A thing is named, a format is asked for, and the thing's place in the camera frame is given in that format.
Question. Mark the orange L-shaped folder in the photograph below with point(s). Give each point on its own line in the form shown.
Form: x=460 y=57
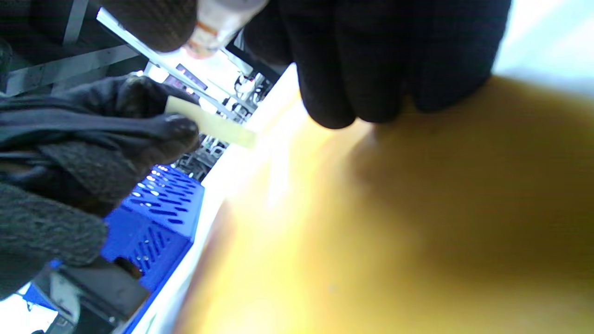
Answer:
x=394 y=232

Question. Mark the person's right hand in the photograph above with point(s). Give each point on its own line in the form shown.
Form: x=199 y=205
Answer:
x=394 y=46

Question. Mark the pale green sticky note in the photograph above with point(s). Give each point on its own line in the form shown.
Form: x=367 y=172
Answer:
x=222 y=129

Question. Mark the translucent glue stick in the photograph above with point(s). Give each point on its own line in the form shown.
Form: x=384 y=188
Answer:
x=218 y=23

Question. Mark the black left hand controller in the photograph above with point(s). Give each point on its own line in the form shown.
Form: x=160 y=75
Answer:
x=102 y=287

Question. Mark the person's left hand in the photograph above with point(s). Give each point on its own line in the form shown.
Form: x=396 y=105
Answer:
x=69 y=162

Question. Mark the blue plastic file rack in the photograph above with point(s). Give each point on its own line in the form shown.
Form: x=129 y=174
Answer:
x=158 y=222

